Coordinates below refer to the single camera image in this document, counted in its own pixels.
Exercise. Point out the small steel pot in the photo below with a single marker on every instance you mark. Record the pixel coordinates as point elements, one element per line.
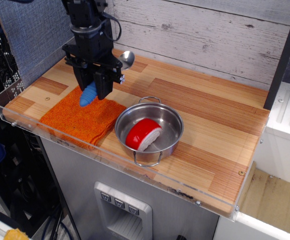
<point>167,117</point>

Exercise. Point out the orange woven cloth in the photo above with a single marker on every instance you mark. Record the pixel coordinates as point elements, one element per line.
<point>82,125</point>

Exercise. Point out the blue handled metal spoon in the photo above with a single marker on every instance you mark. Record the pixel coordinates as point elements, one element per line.
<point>123,62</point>

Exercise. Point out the clear acrylic table guard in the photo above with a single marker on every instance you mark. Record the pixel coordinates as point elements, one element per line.
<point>223,121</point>

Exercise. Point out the silver toy dishwasher cabinet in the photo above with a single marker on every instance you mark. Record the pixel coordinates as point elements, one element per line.
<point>106,204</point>

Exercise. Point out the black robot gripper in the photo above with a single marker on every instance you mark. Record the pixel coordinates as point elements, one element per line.
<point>93,45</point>

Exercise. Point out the white toy sink unit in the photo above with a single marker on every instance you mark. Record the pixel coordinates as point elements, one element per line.
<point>264,208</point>

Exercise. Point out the black vertical post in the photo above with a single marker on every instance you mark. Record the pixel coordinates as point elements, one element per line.
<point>278,76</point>

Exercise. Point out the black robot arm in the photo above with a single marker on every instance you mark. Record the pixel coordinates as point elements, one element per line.
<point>86,13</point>

